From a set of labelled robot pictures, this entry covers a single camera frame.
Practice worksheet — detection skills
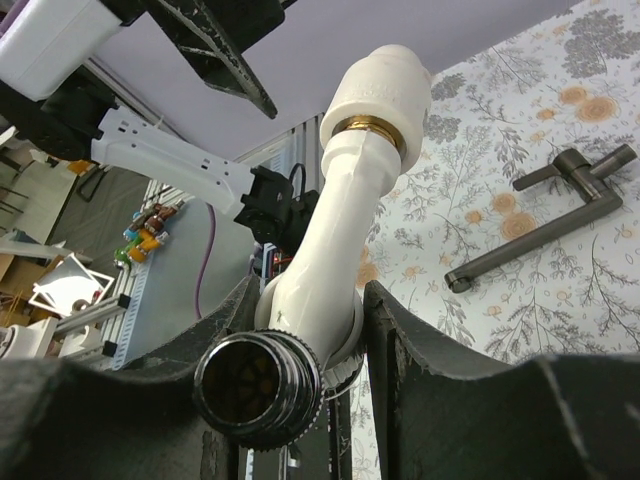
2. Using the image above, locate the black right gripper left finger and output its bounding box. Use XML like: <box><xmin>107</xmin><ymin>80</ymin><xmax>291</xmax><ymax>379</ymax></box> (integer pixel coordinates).
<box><xmin>1</xmin><ymin>275</ymin><xmax>260</xmax><ymax>479</ymax></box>

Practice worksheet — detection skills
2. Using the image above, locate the white pipe fitting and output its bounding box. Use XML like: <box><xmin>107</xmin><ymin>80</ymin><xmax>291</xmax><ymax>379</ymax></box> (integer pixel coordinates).
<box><xmin>319</xmin><ymin>44</ymin><xmax>432</xmax><ymax>173</ymax></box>

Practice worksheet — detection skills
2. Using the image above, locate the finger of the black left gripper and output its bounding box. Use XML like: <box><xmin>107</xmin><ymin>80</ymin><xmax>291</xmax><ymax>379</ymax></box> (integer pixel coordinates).
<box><xmin>143</xmin><ymin>0</ymin><xmax>285</xmax><ymax>119</ymax></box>

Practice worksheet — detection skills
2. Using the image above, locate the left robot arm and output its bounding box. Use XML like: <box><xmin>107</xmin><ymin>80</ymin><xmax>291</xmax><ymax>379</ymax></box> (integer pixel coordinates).
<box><xmin>1</xmin><ymin>1</ymin><xmax>315</xmax><ymax>251</ymax></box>

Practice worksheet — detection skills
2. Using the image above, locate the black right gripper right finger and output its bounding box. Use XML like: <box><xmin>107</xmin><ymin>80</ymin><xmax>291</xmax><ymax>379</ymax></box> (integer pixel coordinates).
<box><xmin>364</xmin><ymin>282</ymin><xmax>639</xmax><ymax>479</ymax></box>

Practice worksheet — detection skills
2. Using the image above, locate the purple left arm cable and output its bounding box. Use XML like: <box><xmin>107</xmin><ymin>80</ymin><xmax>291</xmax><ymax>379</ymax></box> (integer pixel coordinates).
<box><xmin>192</xmin><ymin>202</ymin><xmax>219</xmax><ymax>321</ymax></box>

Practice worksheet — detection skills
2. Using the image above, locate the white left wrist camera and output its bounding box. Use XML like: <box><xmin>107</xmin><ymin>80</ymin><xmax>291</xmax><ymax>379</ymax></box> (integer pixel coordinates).
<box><xmin>1</xmin><ymin>0</ymin><xmax>123</xmax><ymax>101</ymax></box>

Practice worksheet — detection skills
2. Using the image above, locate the white slotted cable duct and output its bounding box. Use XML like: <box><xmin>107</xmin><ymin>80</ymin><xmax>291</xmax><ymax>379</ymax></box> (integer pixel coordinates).
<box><xmin>104</xmin><ymin>254</ymin><xmax>162</xmax><ymax>370</ymax></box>

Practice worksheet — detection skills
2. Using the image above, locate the white faucet with chrome knob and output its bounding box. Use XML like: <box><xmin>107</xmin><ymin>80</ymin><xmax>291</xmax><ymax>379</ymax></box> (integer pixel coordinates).
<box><xmin>194</xmin><ymin>130</ymin><xmax>401</xmax><ymax>450</ymax></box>

